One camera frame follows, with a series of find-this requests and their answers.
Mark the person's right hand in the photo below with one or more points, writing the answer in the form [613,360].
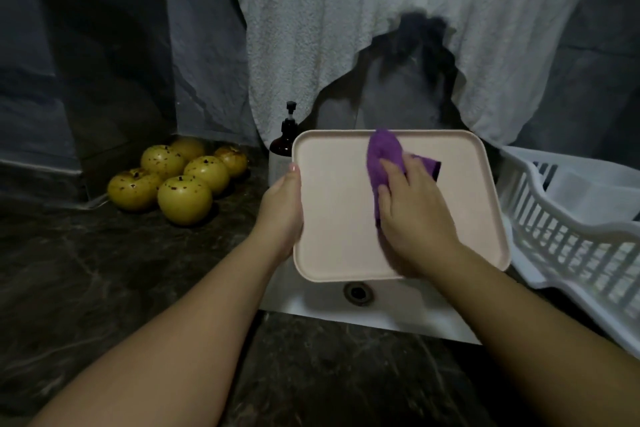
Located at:
[415,217]

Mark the person's left hand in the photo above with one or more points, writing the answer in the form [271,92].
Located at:
[280,211]

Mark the beige plastic tray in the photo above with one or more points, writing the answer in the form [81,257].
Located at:
[340,211]

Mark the purple cloth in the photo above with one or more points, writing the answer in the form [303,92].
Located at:
[382,156]

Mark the group of yellow apples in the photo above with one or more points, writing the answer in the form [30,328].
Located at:
[185,199]

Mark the person's right forearm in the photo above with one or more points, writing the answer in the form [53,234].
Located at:
[530,352]

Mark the person's left forearm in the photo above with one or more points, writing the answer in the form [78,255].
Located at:
[170,352]

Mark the dark soap pump bottle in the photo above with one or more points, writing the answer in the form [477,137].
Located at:
[288,131]

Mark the white sink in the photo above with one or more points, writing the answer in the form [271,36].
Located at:
[400,307]

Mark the metal sink drain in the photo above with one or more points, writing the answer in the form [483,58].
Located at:
[358,293]

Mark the white plastic basket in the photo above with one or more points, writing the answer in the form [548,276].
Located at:
[580,231]

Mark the white hanging towel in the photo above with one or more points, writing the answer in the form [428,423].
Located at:
[320,31]

